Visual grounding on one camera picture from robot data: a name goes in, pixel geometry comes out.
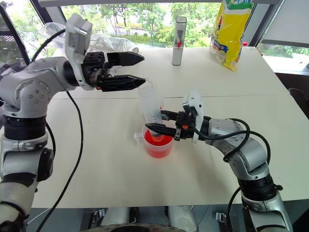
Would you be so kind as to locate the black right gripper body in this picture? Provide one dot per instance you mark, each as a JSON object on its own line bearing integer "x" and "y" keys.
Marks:
{"x": 184, "y": 128}

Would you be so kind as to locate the crumpled clear plastic bag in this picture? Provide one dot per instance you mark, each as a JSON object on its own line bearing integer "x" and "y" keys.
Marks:
{"x": 106, "y": 42}

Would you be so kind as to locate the black slanted pole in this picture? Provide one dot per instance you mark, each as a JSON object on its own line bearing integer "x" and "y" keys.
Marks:
{"x": 14, "y": 36}

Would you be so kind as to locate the clear cup with red liquid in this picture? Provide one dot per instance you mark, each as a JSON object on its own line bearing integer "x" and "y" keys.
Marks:
{"x": 158, "y": 148}

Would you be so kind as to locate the red bottle cap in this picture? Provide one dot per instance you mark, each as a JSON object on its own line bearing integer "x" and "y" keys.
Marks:
{"x": 245, "y": 44}

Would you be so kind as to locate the yellow plastic snack bag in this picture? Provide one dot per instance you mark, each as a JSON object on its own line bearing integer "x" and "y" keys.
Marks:
{"x": 229, "y": 36}

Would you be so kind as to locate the large clear plastic syringe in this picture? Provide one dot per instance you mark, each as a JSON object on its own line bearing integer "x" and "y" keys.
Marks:
{"x": 152, "y": 108}

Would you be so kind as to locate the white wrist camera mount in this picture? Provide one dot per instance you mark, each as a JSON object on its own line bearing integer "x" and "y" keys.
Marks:
{"x": 199, "y": 113}
{"x": 72, "y": 43}

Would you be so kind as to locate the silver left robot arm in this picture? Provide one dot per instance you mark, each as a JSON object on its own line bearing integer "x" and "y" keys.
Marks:
{"x": 29, "y": 82}

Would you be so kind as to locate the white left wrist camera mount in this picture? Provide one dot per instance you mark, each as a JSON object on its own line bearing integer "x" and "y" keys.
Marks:
{"x": 72, "y": 43}

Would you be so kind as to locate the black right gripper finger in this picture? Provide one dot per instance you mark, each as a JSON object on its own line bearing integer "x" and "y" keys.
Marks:
{"x": 170, "y": 114}
{"x": 161, "y": 130}

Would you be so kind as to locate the grey rounded robot leg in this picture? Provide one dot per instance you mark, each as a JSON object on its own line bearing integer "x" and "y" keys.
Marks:
{"x": 182, "y": 217}
{"x": 116, "y": 217}

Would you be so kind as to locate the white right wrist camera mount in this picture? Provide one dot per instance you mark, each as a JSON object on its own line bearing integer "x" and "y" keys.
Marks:
{"x": 199, "y": 113}

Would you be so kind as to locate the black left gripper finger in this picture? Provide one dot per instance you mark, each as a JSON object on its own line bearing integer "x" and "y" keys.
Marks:
{"x": 125, "y": 83}
{"x": 125, "y": 58}

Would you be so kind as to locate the dark chair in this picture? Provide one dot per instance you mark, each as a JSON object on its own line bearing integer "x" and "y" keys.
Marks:
{"x": 299, "y": 99}

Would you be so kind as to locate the white cylindrical tube container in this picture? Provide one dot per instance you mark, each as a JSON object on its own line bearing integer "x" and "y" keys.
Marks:
{"x": 179, "y": 41}

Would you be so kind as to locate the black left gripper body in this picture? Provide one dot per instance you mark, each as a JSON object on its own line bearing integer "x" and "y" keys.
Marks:
{"x": 93, "y": 65}

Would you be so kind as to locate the clear empty plastic cup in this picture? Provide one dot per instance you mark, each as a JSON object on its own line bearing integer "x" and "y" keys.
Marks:
{"x": 161, "y": 102}

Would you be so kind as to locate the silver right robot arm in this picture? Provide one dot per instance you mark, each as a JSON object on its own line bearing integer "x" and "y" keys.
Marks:
{"x": 251, "y": 154}

